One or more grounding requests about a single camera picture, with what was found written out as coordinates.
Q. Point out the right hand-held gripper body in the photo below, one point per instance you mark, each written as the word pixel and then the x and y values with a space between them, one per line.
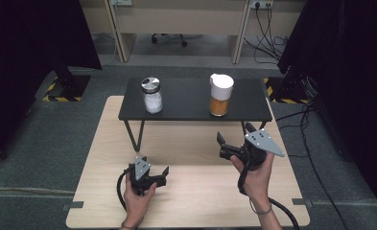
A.
pixel 261 142

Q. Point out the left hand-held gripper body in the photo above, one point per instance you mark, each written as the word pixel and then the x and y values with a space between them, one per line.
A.
pixel 138 182

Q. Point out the glass jar with white lid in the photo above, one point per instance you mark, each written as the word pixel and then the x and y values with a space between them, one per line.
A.
pixel 221 92

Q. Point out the glass jar with silver lid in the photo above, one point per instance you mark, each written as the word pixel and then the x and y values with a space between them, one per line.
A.
pixel 152 99

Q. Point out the black shelf with metal legs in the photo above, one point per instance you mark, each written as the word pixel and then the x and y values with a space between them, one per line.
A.
pixel 186 102

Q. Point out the person's left hand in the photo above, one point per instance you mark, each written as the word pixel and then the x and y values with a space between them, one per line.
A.
pixel 135 206

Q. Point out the person's right hand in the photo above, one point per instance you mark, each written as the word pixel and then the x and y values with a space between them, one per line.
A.
pixel 258 185

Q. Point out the thin wristband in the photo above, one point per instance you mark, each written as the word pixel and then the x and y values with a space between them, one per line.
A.
pixel 128 227
pixel 262 213

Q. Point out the black stand base, striped tape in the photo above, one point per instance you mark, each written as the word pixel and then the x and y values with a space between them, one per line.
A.
pixel 288 91
pixel 69 86

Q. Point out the grey tape strip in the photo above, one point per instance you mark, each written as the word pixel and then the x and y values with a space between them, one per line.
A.
pixel 74 205
pixel 301 202

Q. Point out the black office chair base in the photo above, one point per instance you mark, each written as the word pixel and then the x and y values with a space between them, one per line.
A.
pixel 183 41

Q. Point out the black curtain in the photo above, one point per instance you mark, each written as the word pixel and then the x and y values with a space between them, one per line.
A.
pixel 23 64
pixel 352 80

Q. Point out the beige desk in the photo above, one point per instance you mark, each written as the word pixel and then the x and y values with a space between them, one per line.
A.
pixel 183 19

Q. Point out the white wall socket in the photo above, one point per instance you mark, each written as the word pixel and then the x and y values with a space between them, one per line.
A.
pixel 261 3

